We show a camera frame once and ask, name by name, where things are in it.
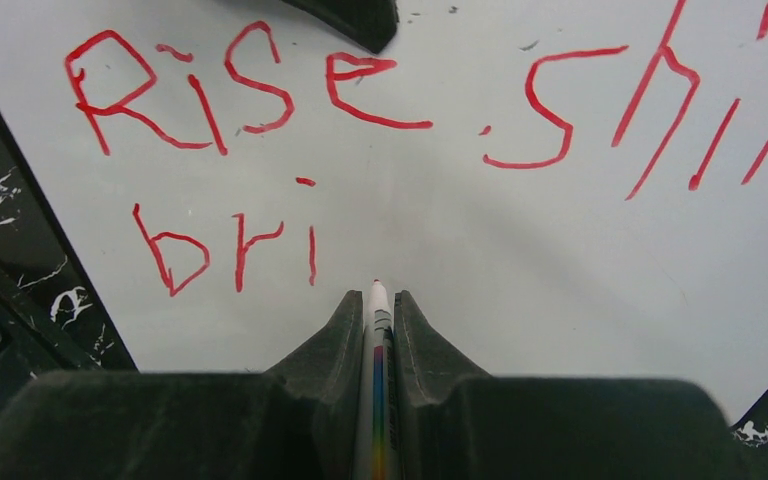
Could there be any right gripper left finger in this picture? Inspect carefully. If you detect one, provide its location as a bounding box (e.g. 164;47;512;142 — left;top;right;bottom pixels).
0;290;363;479

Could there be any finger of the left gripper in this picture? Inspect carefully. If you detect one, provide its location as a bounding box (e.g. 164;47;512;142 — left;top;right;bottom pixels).
284;0;399;54

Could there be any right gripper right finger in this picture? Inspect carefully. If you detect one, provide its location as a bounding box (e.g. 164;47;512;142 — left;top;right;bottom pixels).
394;291;750;479

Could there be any white whiteboard marker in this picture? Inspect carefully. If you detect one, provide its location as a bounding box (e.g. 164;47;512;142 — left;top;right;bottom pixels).
353;279;403;479

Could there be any white whiteboard black frame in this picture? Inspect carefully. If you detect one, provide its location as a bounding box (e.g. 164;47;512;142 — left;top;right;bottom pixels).
0;1;768;419

